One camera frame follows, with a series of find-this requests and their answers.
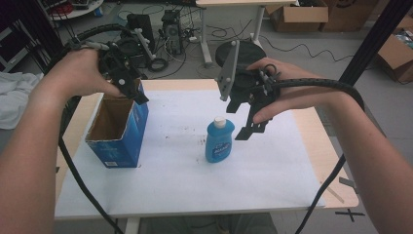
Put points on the open brown cardboard box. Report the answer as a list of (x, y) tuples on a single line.
[(394, 55)]

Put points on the person's left hand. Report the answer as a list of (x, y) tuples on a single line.
[(78, 71)]

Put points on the black round stool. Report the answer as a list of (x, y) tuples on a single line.
[(250, 52)]

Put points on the blue cardboard box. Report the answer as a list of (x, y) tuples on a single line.
[(130, 136)]

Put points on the white desk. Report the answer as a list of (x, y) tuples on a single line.
[(243, 2)]

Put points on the grey tape piece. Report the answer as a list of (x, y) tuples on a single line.
[(347, 182)]

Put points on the blue bottle with white cap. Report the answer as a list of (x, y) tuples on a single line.
[(219, 146)]

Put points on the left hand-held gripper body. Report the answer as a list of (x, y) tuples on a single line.
[(117, 63)]

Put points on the person's right hand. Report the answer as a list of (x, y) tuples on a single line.
[(292, 94)]

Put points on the dark curtain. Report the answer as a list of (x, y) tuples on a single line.
[(19, 19)]

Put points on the black tape cross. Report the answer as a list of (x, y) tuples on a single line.
[(350, 214)]

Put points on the round white table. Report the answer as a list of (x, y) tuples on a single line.
[(81, 13)]

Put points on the white cloth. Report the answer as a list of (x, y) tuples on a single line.
[(16, 97)]

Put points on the black metal stand pole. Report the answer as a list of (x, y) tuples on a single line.
[(373, 42)]

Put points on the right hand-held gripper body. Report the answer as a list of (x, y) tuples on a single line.
[(250, 84)]

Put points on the white paper mat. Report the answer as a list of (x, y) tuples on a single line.
[(195, 188)]

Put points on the black computer tower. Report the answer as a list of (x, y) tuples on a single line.
[(139, 21), (172, 29)]

